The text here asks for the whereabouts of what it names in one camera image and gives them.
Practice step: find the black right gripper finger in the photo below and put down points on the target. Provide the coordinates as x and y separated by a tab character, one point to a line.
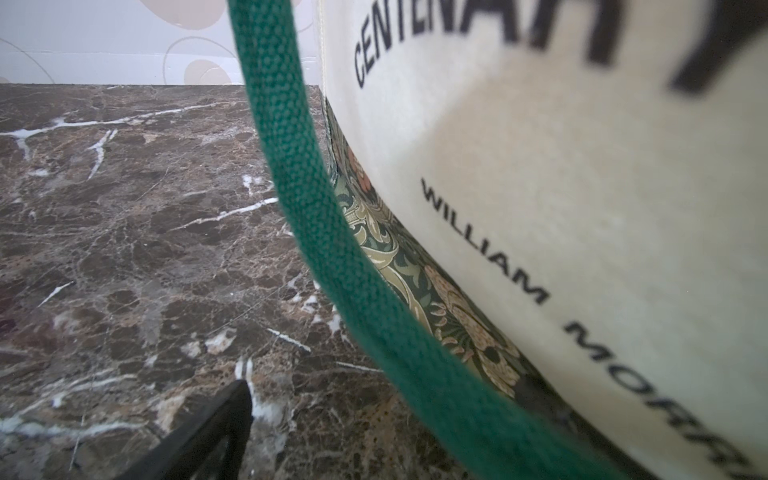
209	445

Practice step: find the cream tote bag green handles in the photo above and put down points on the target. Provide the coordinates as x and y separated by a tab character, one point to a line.
556	242

